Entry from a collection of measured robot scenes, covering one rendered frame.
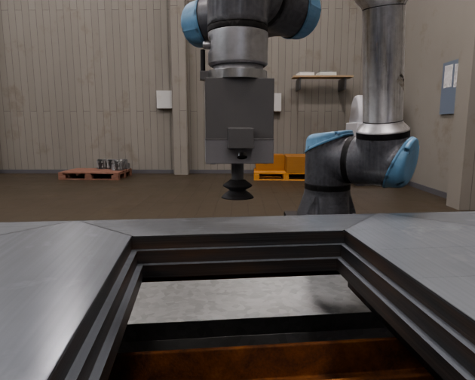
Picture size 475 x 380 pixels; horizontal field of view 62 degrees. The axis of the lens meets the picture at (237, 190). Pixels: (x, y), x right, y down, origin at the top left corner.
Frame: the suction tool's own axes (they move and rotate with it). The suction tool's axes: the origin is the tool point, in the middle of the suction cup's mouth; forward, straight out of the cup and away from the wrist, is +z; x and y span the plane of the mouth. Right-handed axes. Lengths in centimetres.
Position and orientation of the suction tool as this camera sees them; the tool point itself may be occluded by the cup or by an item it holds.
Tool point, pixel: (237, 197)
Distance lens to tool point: 52.1
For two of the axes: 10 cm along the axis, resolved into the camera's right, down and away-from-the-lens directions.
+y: 10.0, -0.2, 1.0
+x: -1.0, -1.6, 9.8
